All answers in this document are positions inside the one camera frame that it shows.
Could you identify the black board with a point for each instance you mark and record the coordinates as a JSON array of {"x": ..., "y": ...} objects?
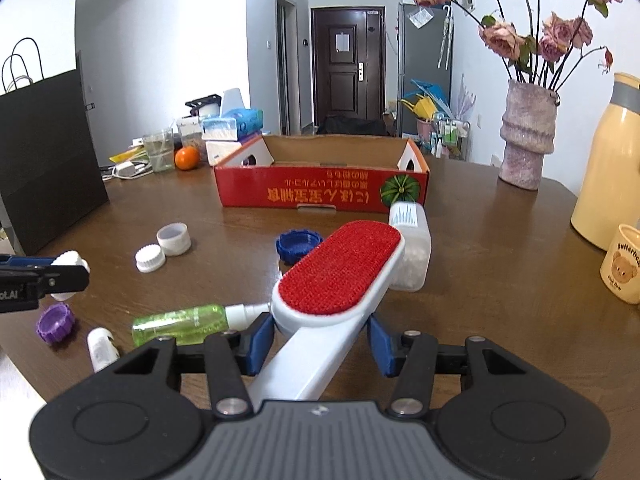
[{"x": 45, "y": 160}]

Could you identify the red and white lint brush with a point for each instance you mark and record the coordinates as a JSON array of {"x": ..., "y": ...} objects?
[{"x": 340, "y": 275}]

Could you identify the orange fruit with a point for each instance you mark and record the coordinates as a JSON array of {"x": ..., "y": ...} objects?
[{"x": 186, "y": 158}]

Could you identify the small white labelled bottle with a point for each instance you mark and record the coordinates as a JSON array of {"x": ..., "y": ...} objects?
[{"x": 101, "y": 347}]

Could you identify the cream bear mug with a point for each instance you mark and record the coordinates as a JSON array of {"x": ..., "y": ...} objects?
[{"x": 622, "y": 267}]

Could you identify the purple feather decoration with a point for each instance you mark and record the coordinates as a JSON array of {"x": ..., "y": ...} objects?
[{"x": 462, "y": 100}]

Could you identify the grey refrigerator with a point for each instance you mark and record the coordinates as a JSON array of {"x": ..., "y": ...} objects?
[{"x": 425, "y": 55}]

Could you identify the dark brown door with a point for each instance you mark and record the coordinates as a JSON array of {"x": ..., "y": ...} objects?
[{"x": 348, "y": 70}]

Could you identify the pink textured vase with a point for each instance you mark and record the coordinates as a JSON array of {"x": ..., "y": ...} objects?
[{"x": 527, "y": 135}]

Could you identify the red cardboard box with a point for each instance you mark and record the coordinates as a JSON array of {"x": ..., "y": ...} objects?
[{"x": 310, "y": 190}]

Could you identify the white ribbed cap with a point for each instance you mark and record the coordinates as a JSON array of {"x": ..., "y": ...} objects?
[{"x": 149, "y": 258}]

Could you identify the purple ribbed cap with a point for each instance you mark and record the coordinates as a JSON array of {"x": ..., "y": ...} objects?
[{"x": 55, "y": 325}]

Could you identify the dried pink roses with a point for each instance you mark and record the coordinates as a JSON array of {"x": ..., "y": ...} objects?
[{"x": 505, "y": 40}]

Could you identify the cream yellow thermos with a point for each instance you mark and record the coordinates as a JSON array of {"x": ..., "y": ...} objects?
[{"x": 607, "y": 170}]

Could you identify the large white plastic bottle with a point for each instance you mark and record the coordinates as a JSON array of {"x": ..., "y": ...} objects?
[{"x": 412, "y": 260}]

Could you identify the blue tissue pack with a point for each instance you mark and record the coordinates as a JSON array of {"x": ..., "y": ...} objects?
[{"x": 235, "y": 124}]

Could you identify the black folded stand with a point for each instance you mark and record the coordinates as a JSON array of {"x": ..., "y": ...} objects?
[{"x": 202, "y": 105}]

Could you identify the white and purple tissue pack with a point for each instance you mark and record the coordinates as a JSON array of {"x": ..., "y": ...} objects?
[{"x": 225, "y": 149}]

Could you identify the clear plastic storage container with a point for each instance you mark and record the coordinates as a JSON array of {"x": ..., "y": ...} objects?
[{"x": 189, "y": 132}]

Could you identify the black folding chair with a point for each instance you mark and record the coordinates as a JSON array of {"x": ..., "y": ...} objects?
[{"x": 352, "y": 125}]

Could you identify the pink bin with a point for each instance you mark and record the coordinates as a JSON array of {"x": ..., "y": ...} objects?
[{"x": 425, "y": 129}]

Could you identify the blue plastic item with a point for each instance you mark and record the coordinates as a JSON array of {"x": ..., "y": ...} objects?
[{"x": 425, "y": 87}]

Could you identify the yellow packet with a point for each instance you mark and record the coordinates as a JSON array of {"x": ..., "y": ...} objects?
[{"x": 125, "y": 154}]

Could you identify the clear glass cup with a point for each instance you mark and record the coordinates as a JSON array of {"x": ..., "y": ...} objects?
[{"x": 158, "y": 152}]

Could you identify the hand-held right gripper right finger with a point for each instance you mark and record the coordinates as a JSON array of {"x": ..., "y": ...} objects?
[{"x": 382, "y": 345}]

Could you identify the clear folded umbrella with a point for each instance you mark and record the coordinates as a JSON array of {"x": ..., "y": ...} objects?
[{"x": 446, "y": 35}]

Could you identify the green spray bottle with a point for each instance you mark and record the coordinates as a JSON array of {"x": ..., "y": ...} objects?
[{"x": 175, "y": 324}]

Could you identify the paper in plastic sleeve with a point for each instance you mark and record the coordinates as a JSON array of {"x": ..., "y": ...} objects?
[{"x": 420, "y": 18}]

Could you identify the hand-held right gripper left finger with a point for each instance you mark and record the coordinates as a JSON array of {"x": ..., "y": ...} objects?
[{"x": 259, "y": 342}]

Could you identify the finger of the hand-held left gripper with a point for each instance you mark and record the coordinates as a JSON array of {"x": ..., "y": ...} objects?
[
  {"x": 65, "y": 280},
  {"x": 25, "y": 261}
]

